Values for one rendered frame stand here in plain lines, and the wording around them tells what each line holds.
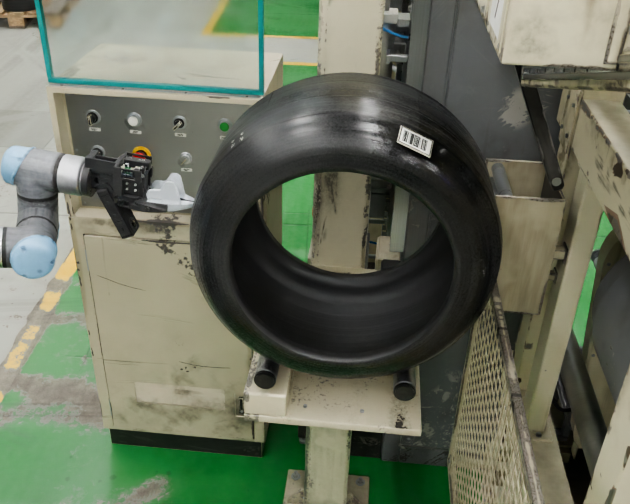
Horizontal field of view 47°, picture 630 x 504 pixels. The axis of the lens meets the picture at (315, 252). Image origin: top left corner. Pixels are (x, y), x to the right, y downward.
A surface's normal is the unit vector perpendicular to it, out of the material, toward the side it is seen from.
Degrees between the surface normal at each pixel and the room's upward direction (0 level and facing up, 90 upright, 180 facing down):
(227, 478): 0
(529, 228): 90
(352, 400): 0
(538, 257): 90
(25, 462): 0
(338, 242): 90
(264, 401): 90
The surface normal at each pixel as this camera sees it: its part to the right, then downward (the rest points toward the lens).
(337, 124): -0.09, -0.28
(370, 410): 0.03, -0.85
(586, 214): -0.09, 0.52
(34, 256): 0.26, 0.51
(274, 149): -0.40, -0.23
